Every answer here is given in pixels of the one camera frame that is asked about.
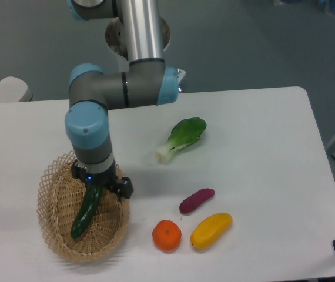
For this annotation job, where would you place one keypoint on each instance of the white chair armrest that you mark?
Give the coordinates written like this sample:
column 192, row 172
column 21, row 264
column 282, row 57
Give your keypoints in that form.
column 14, row 90

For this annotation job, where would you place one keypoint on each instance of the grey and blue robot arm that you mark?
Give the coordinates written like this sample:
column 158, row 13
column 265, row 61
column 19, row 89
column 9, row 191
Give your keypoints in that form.
column 92, row 93

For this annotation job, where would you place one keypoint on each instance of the orange tangerine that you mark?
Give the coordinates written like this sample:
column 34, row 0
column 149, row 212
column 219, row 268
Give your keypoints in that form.
column 167, row 235

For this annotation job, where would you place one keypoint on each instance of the green bok choy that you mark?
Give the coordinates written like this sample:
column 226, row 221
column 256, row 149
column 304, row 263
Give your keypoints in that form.
column 185, row 133

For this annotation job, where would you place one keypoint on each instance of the yellow mango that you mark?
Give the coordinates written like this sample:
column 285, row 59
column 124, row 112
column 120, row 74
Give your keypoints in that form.
column 210, row 230

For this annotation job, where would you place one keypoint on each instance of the woven wicker basket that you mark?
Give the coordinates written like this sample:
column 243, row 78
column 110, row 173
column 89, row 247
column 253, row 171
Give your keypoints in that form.
column 59, row 199

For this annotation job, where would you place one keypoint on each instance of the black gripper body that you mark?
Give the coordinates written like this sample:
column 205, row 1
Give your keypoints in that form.
column 107, row 179

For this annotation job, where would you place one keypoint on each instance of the purple sweet potato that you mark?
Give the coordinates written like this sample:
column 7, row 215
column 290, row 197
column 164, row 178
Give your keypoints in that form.
column 195, row 200

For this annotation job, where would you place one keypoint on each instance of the green cucumber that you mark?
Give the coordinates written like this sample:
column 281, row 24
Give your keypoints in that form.
column 87, row 211

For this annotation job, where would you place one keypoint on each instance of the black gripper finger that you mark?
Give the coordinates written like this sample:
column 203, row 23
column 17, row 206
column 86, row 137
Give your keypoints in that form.
column 123, row 188

